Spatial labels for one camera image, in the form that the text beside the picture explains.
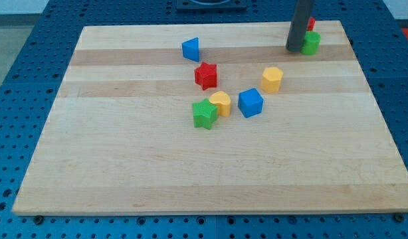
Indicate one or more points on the green cylinder block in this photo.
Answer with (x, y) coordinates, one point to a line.
(310, 43)

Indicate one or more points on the yellow hexagon block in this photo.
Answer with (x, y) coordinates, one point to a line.
(271, 79)

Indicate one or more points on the yellow heart block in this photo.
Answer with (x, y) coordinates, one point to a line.
(223, 102)

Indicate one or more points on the red block behind rod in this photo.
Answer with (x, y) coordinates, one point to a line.
(311, 24)

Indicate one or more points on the green star block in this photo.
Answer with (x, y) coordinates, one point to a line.
(204, 114)

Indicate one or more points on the red star block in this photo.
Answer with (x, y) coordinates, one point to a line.
(206, 75)

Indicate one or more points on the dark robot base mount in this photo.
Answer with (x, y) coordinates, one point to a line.
(210, 5)

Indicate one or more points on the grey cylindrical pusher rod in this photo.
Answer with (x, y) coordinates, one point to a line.
(298, 26)

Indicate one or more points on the blue triangle block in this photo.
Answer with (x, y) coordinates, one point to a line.
(190, 49)

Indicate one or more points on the blue cube block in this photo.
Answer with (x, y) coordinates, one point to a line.
(250, 102)

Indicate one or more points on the wooden board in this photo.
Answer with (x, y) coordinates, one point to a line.
(120, 139)

